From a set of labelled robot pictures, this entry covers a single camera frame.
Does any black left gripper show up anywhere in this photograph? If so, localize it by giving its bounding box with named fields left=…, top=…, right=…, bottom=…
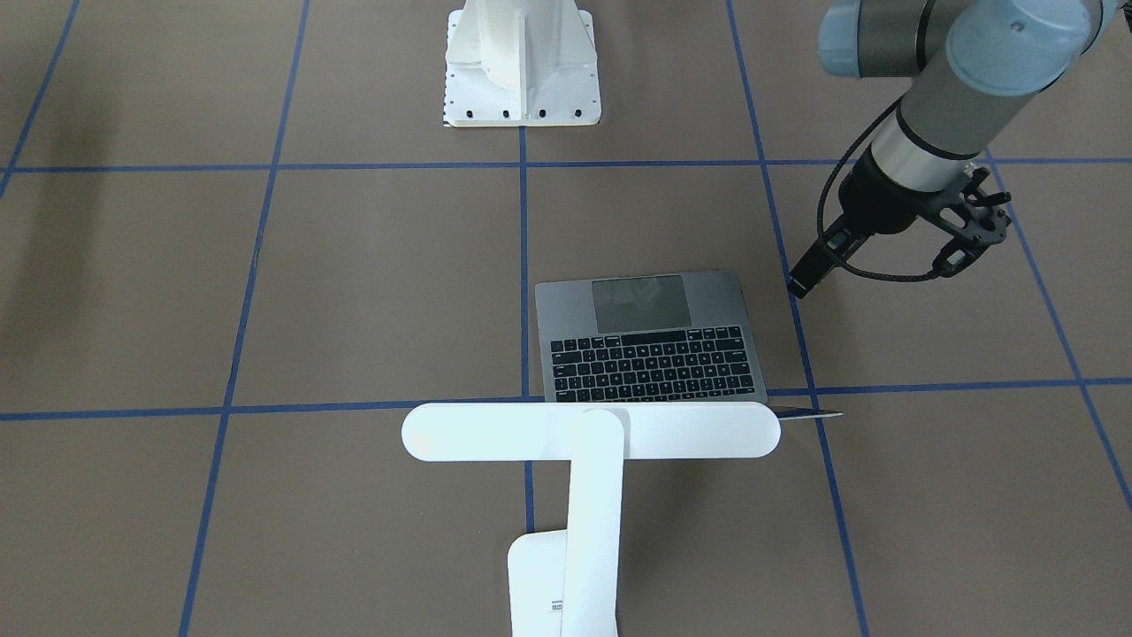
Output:
left=787, top=166, right=929, bottom=299

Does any grey laptop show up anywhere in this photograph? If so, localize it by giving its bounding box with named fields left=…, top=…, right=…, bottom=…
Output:
left=534, top=270, right=844, bottom=420

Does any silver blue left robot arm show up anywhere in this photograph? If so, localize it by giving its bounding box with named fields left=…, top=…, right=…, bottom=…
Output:
left=788, top=1, right=1129, bottom=299

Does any white desk lamp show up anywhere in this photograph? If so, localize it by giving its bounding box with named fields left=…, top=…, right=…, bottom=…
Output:
left=402, top=402, right=781, bottom=636

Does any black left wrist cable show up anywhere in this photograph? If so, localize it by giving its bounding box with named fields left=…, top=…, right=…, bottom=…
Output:
left=815, top=97, right=944, bottom=284

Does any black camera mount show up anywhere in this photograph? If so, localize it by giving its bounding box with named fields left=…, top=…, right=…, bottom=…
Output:
left=917, top=163, right=1013, bottom=278

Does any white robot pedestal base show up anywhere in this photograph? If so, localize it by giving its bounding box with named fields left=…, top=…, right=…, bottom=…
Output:
left=441, top=1, right=602, bottom=128

